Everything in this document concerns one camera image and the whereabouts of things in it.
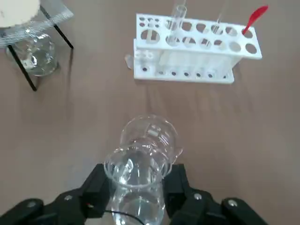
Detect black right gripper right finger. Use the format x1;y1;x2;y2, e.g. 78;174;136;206
164;163;270;225

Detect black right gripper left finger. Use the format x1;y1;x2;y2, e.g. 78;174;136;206
0;163;113;225

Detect small glass beaker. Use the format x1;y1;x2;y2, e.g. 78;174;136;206
103;143;172;225

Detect large glass beaker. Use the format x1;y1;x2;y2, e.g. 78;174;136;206
120;114;184;165

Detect white test tube rack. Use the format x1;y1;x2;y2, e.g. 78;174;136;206
133;13;263;85

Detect round glass flask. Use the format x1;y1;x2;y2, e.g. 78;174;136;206
11;32;60;77

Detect black tripod stand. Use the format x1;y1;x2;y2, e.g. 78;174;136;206
5;4;75;92

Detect glass test tube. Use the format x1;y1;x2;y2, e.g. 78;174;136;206
166;0;188;46

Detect thin glass rod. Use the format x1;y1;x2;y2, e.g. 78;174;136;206
211;0;228;32

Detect red plastic spoon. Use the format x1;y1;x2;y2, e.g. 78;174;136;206
241;5;270;36

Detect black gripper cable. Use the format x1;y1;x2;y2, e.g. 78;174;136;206
102;209;142;225

